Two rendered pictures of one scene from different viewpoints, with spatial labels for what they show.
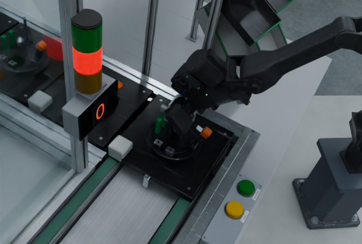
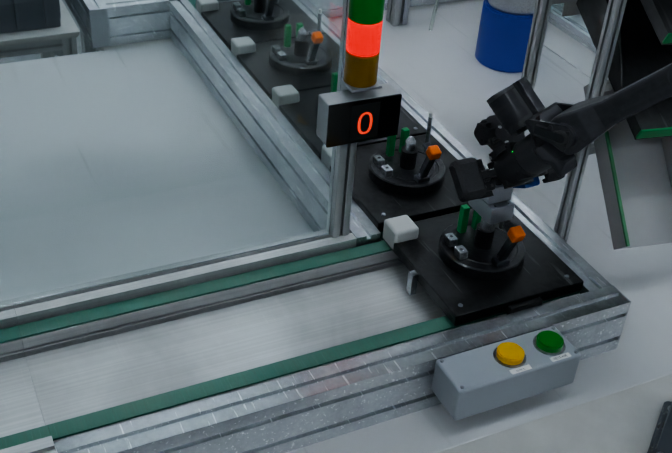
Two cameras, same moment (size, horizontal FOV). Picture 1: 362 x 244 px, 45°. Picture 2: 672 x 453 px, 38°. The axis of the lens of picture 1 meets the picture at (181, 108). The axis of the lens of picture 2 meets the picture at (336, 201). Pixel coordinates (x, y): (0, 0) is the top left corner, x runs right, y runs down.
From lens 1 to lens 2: 79 cm
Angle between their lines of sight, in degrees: 34
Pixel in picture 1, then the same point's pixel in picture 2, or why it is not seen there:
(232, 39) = (642, 150)
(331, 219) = not seen: outside the picture
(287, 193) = (643, 416)
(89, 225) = (309, 298)
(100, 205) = (337, 287)
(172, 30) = not seen: hidden behind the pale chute
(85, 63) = (354, 37)
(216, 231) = (463, 364)
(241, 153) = (575, 308)
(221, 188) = (510, 328)
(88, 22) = not seen: outside the picture
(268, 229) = (570, 438)
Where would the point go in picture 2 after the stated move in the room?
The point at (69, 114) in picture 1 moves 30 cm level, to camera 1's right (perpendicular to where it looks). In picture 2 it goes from (322, 104) to (485, 190)
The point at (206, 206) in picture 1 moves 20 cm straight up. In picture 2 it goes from (473, 337) to (495, 229)
